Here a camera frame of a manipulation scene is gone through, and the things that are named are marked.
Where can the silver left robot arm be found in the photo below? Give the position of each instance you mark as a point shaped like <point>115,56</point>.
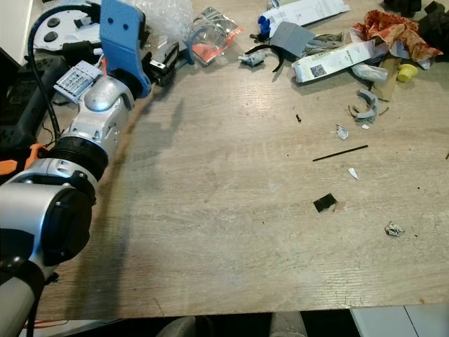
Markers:
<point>42,217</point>

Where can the clear bag with orange insert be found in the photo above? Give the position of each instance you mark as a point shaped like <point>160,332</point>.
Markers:
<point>214,36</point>

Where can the clear bubble wrap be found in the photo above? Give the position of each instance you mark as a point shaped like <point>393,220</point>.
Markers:
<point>165,15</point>

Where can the small crumpled grey wrapper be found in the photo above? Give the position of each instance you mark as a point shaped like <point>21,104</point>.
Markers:
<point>252,59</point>

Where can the small white printed box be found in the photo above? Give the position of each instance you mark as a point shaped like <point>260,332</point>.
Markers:
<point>77,79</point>

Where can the black claw shaped part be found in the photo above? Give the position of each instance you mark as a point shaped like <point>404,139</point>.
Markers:
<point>277,59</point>

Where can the grey flat plastic piece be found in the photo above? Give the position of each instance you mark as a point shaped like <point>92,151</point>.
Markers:
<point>292,38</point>

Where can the white plastic tray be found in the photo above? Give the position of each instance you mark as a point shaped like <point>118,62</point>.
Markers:
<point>59,24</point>

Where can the white and blue package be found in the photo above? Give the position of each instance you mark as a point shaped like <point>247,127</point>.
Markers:
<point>305,10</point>

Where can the long white printed box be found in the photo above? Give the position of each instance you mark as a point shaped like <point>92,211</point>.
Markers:
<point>330,61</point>

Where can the orange and black tool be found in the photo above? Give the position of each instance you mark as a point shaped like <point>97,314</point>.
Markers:
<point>19,160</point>

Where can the grey white paper scrap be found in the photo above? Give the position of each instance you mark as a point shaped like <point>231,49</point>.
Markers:
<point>342,132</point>

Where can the clear crumpled plastic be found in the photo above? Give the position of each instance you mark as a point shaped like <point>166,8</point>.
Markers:
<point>370,72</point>

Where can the thin black stick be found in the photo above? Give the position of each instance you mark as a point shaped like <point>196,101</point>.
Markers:
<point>341,153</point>

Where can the grey curved plastic piece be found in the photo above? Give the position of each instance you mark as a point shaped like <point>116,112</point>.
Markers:
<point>368,104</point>

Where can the brown cardboard tube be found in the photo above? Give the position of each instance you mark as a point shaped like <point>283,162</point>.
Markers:
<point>386,83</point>

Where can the black square scrap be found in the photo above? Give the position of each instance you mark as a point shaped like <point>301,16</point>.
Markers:
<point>325,203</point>

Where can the tiny white paper scrap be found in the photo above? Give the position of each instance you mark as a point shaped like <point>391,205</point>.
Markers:
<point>353,173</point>

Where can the orange patterned wrapper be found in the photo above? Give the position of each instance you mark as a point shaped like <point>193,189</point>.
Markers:
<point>393,29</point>

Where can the yellow cap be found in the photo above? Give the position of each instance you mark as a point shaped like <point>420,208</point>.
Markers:
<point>407,72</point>

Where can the black bundle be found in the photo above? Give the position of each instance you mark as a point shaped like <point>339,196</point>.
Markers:
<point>417,7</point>

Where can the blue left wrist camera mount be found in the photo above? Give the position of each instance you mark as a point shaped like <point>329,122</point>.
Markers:
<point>123,38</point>

